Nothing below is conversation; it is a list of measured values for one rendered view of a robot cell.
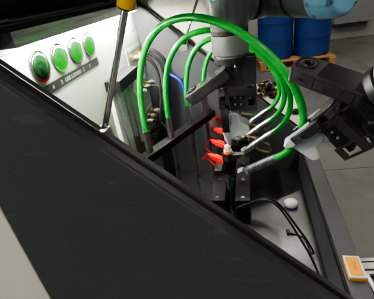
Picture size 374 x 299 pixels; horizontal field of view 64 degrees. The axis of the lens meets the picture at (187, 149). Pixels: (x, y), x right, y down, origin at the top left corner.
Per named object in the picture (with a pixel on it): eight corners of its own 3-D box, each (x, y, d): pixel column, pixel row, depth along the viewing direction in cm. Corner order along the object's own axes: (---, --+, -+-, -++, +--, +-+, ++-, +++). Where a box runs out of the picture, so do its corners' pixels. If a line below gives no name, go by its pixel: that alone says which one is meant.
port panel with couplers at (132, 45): (154, 137, 97) (133, 37, 82) (143, 138, 97) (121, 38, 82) (163, 121, 108) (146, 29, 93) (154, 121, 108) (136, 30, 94)
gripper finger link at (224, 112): (229, 135, 67) (227, 97, 63) (222, 135, 67) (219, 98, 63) (230, 126, 71) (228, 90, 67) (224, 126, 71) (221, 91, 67)
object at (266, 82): (283, 100, 129) (284, 88, 126) (257, 101, 131) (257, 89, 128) (278, 83, 148) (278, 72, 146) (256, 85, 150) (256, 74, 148)
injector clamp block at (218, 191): (252, 244, 82) (250, 199, 74) (215, 242, 84) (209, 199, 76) (250, 173, 111) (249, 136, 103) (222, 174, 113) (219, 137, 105)
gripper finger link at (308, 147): (296, 174, 55) (334, 153, 47) (272, 150, 55) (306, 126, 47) (303, 164, 56) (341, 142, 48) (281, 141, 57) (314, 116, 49)
